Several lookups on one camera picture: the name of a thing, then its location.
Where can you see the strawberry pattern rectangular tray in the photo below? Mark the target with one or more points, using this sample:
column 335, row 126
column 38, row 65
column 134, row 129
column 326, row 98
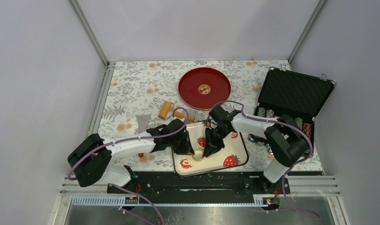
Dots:
column 233, row 154

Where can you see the wooden roller with handle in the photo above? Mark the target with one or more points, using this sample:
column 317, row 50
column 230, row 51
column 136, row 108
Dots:
column 168, row 110

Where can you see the metal round cookie cutter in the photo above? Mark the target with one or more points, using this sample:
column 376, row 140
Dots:
column 198, row 154

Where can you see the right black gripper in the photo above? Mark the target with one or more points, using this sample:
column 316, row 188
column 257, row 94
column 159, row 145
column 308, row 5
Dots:
column 209, row 141

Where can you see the metal scraper orange handle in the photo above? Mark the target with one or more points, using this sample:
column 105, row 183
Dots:
column 143, row 121

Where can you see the red round lacquer tray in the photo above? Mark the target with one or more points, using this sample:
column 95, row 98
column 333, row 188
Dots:
column 201, row 88

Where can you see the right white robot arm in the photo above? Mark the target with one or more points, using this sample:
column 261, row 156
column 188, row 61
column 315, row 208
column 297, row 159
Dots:
column 287, row 142

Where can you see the white dough piece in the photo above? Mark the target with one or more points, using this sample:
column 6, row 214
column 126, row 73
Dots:
column 206, row 160

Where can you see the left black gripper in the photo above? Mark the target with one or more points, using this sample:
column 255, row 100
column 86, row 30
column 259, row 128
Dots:
column 186, row 149

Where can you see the floral tablecloth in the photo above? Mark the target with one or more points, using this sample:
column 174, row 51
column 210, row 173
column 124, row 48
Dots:
column 133, row 88

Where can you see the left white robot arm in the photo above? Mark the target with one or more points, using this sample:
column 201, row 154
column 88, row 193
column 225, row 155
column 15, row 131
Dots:
column 91, row 161

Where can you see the black poker chip case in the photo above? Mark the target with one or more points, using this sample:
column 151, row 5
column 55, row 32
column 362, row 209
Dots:
column 297, row 95

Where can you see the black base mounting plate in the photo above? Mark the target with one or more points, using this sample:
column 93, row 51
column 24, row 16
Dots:
column 213, row 187

